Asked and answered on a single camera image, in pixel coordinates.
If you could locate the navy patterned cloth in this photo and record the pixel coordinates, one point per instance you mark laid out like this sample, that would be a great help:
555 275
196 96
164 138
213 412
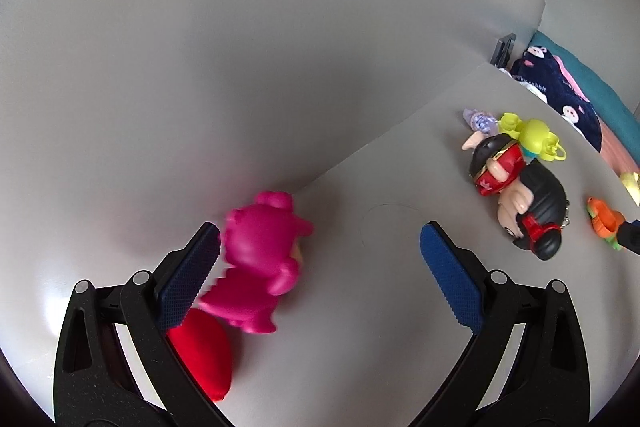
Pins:
560 97

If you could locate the black stand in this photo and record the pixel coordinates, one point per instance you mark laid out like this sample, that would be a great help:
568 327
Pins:
502 51

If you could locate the black-haired doll figure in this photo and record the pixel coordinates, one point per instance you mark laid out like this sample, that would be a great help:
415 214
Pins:
542 197

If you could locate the magenta bear figure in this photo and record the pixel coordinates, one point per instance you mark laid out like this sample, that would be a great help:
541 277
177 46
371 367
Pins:
260 252

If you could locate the lime green alien toy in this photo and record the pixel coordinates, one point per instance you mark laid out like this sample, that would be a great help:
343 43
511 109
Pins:
537 134

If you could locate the orange green toy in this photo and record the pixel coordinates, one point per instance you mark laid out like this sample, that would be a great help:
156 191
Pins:
602 217

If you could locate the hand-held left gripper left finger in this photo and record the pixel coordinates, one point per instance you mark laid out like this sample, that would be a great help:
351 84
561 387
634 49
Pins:
192 274

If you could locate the red costumed doll figure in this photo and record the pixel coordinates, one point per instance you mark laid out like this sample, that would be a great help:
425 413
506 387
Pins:
495 169

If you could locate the yellow duck toy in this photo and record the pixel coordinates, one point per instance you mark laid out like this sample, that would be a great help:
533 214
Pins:
632 187

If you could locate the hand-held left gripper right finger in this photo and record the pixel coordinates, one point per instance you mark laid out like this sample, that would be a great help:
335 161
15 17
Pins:
450 274

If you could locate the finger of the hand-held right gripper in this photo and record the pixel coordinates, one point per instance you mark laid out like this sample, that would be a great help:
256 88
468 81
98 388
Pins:
631 238

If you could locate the small purple toy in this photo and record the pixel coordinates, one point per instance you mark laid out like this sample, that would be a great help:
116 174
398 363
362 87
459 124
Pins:
480 122

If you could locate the red plush toy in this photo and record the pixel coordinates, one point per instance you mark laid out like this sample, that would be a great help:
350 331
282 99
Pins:
205 352

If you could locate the teal blanket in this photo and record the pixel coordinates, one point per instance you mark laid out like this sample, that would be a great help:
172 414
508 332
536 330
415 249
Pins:
600 82

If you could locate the pink bed sheet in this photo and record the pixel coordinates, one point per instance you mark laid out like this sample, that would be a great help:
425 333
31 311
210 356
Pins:
622 152

